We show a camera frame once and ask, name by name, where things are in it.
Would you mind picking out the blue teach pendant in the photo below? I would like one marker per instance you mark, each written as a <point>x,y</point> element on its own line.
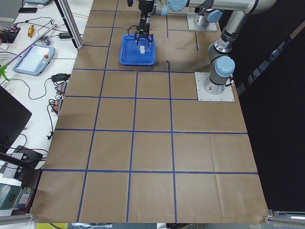
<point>34,60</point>

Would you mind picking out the white block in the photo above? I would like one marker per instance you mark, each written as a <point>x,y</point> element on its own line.
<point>142,49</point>

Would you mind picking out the aluminium frame post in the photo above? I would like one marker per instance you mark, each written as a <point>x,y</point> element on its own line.
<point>69,21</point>

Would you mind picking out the gold metal cylinder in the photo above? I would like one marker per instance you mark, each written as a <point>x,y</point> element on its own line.
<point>31,31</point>

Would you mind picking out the black smartphone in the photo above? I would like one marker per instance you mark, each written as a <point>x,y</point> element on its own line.
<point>28,10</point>

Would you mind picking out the black power adapter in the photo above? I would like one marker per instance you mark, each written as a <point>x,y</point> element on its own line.
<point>64,35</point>

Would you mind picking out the brown paper table cover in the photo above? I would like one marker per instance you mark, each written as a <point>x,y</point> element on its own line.
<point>134,144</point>

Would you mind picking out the blue plastic tray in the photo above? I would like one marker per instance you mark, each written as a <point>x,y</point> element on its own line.
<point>130,52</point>

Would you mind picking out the black monitor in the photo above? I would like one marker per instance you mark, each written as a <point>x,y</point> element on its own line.
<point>13,118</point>

